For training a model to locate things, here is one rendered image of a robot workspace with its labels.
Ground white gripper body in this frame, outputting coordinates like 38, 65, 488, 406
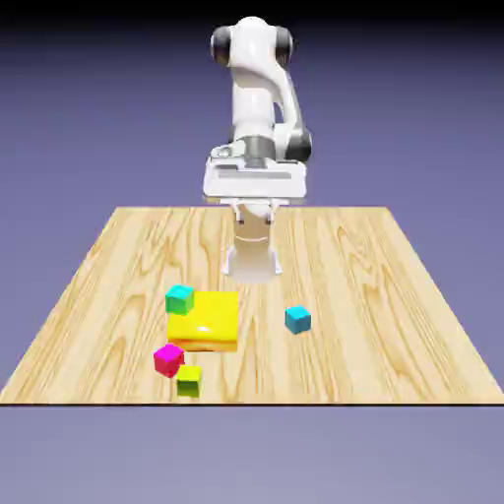
202, 156, 309, 206

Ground small teal green cube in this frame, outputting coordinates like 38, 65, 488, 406
164, 283, 196, 317

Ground small cyan cube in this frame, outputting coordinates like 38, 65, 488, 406
283, 304, 313, 336

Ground small magenta cube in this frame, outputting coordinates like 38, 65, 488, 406
153, 343, 186, 379

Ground small lime green cube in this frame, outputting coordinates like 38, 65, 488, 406
175, 364, 203, 399

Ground large yellow box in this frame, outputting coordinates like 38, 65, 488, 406
166, 290, 240, 352

